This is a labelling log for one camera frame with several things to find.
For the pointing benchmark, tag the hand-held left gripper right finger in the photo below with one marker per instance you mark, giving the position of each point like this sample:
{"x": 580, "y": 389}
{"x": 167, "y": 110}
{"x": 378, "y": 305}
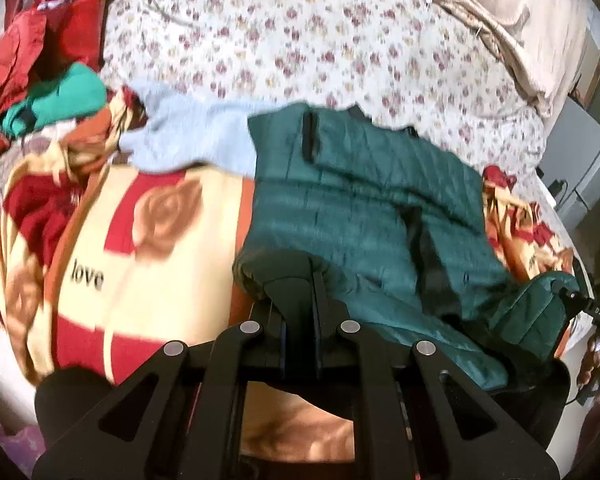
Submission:
{"x": 321, "y": 305}

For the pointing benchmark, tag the red puffer jacket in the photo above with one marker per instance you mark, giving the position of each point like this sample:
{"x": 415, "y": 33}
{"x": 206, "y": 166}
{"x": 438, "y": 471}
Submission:
{"x": 15, "y": 55}

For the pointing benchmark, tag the dark green puffer jacket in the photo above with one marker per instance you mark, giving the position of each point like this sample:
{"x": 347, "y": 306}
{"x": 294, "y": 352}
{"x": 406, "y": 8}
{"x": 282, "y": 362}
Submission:
{"x": 360, "y": 200}

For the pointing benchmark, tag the teal green garment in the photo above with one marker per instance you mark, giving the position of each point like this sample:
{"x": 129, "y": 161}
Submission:
{"x": 65, "y": 95}

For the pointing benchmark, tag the beige satin quilt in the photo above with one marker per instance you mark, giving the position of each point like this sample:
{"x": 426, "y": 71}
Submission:
{"x": 530, "y": 20}

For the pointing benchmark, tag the purple patterned mat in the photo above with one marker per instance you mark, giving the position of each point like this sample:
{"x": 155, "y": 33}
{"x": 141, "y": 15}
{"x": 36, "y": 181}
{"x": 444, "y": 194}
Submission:
{"x": 10, "y": 440}

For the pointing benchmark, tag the floral bed sheet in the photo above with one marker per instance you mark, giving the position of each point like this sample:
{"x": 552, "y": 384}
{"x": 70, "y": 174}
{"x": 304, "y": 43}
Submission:
{"x": 280, "y": 35}

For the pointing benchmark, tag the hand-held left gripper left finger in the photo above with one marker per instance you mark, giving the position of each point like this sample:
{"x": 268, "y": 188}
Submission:
{"x": 292, "y": 280}

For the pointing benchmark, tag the black power adapter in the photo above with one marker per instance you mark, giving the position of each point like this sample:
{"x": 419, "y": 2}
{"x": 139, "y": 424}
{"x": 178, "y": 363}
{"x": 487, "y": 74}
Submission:
{"x": 555, "y": 185}

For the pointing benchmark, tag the grey cabinet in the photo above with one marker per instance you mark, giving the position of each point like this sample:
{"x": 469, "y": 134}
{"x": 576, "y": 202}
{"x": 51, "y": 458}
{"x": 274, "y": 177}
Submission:
{"x": 585, "y": 160}

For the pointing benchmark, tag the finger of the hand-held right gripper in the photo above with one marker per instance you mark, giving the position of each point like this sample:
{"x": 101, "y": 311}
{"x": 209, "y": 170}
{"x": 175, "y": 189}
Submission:
{"x": 572, "y": 297}

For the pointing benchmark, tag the light blue cloth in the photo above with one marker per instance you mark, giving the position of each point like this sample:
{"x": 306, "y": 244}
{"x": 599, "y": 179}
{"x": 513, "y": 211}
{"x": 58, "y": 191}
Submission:
{"x": 190, "y": 130}

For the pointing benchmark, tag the rose print blanket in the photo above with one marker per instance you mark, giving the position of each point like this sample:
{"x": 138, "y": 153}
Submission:
{"x": 190, "y": 270}

